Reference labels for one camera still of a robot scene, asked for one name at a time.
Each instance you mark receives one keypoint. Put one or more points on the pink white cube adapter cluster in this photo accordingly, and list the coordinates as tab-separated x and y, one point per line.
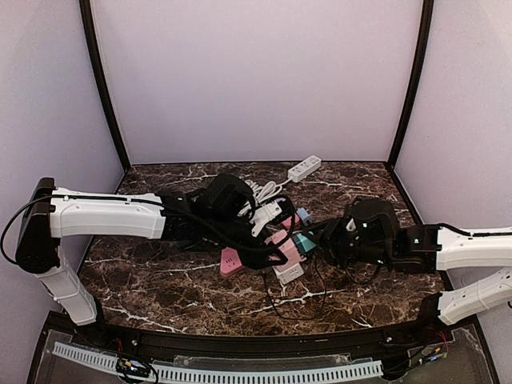
292	270

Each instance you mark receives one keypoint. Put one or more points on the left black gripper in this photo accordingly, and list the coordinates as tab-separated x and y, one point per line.
261	243

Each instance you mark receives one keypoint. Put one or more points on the pink triangular power strip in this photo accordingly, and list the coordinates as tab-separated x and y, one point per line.
230	263

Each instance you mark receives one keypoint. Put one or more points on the teal charger plug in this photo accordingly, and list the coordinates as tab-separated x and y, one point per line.
303	244

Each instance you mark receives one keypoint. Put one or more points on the black frame left post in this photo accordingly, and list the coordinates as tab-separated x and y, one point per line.
86	11

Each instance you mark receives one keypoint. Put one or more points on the teal power strip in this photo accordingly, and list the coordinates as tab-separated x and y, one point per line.
185	245

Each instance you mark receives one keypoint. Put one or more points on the white power strip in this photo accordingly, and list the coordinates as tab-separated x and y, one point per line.
304	168

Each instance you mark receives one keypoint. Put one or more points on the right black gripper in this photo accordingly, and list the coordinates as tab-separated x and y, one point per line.
334	238

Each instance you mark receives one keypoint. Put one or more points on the black frame right post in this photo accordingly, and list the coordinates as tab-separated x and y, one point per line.
413	83

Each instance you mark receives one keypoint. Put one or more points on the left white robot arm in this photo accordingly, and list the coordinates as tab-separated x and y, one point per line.
54	213

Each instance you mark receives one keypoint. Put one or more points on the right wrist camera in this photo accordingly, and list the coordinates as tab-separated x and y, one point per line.
372	220

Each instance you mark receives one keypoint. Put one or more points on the black frame post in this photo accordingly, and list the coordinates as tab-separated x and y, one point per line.
413	83
86	11

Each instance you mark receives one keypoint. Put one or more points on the light blue charger plug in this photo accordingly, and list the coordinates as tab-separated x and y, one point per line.
304	216

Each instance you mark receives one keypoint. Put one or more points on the white slotted cable duct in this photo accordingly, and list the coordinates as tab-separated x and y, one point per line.
218	372

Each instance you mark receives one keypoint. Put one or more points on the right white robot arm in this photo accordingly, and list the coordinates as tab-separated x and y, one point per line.
426	249

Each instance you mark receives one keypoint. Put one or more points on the pink charger plug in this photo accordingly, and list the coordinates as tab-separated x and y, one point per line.
292	221

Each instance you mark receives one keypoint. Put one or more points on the small circuit board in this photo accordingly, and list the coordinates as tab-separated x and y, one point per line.
132	367

